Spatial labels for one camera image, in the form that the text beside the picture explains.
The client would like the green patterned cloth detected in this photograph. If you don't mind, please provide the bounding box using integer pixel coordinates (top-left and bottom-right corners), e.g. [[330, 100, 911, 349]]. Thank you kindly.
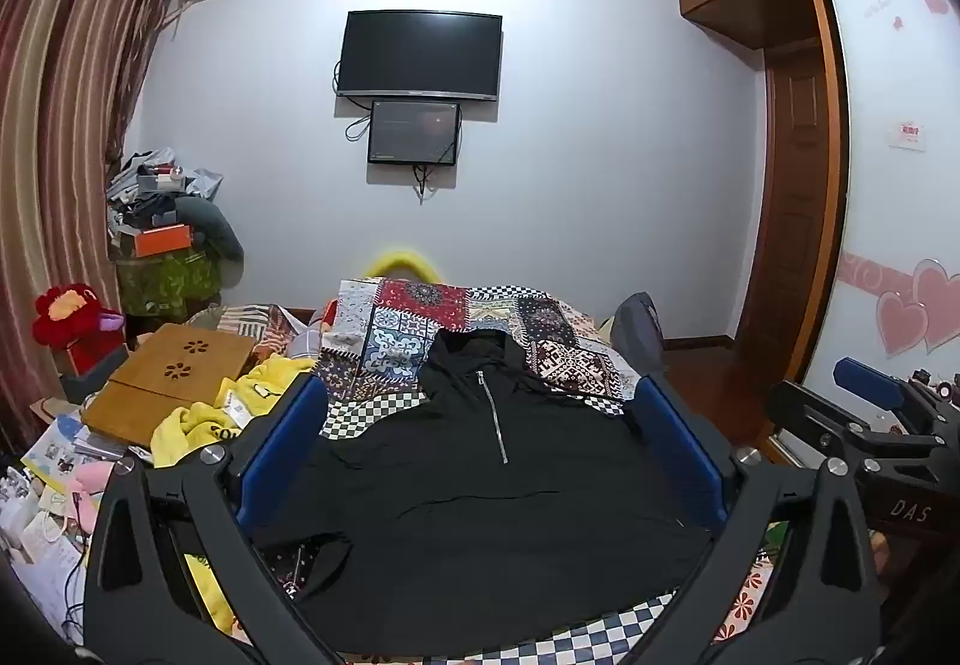
[[114, 249, 222, 321]]

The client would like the small black wall monitor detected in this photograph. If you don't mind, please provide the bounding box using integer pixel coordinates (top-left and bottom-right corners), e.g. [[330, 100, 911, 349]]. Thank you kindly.
[[367, 100, 461, 167]]

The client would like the pile of papers and booklets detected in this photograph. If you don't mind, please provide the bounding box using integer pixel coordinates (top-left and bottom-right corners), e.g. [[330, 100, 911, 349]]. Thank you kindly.
[[0, 410, 121, 636]]

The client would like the red plush toy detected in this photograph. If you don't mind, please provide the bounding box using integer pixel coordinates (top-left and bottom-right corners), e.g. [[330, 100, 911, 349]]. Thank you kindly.
[[31, 282, 127, 374]]

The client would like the black wall television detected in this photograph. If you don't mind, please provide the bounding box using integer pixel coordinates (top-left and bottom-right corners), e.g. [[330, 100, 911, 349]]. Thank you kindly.
[[335, 10, 503, 104]]

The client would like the dark grey cloth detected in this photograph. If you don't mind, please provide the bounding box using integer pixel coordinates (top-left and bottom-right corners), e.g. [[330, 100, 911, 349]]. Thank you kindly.
[[609, 292, 665, 377]]

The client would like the pink plush toy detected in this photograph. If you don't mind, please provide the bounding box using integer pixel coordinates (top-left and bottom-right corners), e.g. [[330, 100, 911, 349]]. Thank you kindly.
[[71, 459, 121, 495]]

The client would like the patchwork patterned blanket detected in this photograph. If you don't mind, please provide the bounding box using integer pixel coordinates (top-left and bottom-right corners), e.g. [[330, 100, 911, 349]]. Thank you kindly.
[[247, 276, 788, 665]]

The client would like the striped brown curtain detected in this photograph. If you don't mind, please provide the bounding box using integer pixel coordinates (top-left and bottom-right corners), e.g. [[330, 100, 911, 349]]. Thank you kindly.
[[0, 0, 188, 441]]

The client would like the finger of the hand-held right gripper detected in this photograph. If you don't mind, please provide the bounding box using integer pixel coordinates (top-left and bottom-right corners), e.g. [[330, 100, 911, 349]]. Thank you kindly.
[[834, 356, 960, 428], [765, 378, 947, 465]]

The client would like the yellow fleece garment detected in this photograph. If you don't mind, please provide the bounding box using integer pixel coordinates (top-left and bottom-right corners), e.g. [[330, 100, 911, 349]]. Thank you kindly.
[[150, 356, 320, 643]]

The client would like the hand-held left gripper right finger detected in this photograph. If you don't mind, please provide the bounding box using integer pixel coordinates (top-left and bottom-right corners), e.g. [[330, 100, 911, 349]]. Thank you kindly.
[[628, 372, 883, 665]]

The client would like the pile of mixed clutter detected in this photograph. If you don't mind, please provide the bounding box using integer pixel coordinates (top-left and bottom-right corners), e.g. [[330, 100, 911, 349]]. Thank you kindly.
[[105, 148, 224, 239]]

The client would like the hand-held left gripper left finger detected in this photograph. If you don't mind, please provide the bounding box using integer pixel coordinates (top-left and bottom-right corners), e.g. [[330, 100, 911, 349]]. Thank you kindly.
[[81, 372, 353, 665]]

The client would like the yellow curved object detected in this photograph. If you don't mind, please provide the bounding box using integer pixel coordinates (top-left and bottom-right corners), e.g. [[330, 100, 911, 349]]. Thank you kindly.
[[365, 249, 436, 280]]

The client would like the black zip hoodie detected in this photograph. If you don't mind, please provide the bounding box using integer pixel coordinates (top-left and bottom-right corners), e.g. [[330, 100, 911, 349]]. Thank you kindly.
[[251, 327, 717, 658]]

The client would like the wooden lap desk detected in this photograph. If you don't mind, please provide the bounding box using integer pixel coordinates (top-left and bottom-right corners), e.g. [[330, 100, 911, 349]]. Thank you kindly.
[[81, 322, 260, 449]]

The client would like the orange box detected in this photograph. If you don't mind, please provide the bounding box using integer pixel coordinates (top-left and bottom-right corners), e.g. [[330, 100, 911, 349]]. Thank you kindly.
[[133, 224, 196, 257]]

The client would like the grey pillow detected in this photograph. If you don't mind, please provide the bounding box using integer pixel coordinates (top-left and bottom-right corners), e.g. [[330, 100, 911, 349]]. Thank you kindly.
[[174, 194, 245, 261]]

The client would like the striped orange cloth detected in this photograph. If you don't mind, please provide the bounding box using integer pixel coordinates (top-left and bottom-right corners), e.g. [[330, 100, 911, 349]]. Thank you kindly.
[[187, 301, 301, 359]]

